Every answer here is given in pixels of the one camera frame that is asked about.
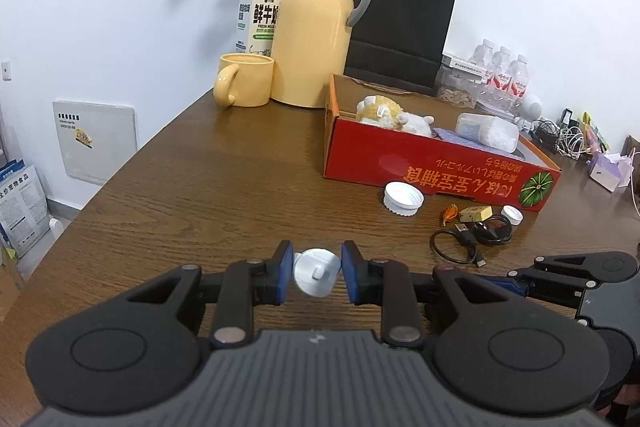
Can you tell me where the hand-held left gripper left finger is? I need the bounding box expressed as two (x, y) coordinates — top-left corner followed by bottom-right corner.
(125, 241), (295, 348)

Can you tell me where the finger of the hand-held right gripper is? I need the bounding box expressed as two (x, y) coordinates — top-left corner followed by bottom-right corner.
(487, 251), (640, 308)

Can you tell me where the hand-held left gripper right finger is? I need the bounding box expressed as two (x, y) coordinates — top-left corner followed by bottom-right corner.
(341, 241), (506, 349)

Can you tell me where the white round plastic cap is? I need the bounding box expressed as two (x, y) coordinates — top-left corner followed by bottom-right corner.
(292, 248), (343, 298)

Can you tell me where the red cardboard box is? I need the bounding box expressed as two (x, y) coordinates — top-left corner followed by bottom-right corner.
(322, 73), (563, 212)

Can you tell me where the small yellow block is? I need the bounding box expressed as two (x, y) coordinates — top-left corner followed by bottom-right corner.
(460, 206), (495, 223)

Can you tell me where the large white ribbed cap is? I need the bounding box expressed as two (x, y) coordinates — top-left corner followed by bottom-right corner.
(383, 182), (425, 218)

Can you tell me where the purple white tissue pack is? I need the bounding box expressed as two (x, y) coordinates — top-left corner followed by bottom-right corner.
(589, 150), (636, 192)

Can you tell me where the clear plastic jar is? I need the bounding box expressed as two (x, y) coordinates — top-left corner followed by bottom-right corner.
(455, 113), (521, 154)

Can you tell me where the white plush toy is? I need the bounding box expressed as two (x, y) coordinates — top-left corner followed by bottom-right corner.
(397, 111), (435, 138)

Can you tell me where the yellow plush toy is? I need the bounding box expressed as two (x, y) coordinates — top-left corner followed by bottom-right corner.
(356, 95), (403, 128)

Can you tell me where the white robot figurine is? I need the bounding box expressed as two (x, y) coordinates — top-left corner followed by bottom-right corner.
(515, 93), (546, 132)

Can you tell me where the yellow ceramic mug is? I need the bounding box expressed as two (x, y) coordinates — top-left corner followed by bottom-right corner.
(213, 53), (275, 108)

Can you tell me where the clear food container white lid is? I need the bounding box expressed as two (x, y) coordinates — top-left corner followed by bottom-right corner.
(436, 53), (488, 108)

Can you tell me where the clear water bottle red label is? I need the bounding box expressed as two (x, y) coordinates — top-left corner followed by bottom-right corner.
(505, 54), (530, 100)
(472, 39), (497, 72)
(487, 46), (512, 92)

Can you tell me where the yellow thermos jug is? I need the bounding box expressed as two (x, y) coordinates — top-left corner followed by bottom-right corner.
(270, 0), (377, 108)

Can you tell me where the white milk carton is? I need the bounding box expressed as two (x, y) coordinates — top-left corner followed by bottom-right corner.
(235, 0), (286, 56)

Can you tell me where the black paper bag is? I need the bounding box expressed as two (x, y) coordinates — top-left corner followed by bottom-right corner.
(343, 0), (459, 96)

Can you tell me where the blue white printed bag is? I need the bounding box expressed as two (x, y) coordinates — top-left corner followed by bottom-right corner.
(0, 159), (48, 258)

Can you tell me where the black usb cable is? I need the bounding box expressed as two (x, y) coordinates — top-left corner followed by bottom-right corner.
(431, 214), (514, 269)

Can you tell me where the white tangled cable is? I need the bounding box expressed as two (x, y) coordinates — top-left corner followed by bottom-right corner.
(557, 127), (593, 158)

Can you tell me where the white wall panel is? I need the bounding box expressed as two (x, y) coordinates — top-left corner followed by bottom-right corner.
(52, 100), (138, 186)

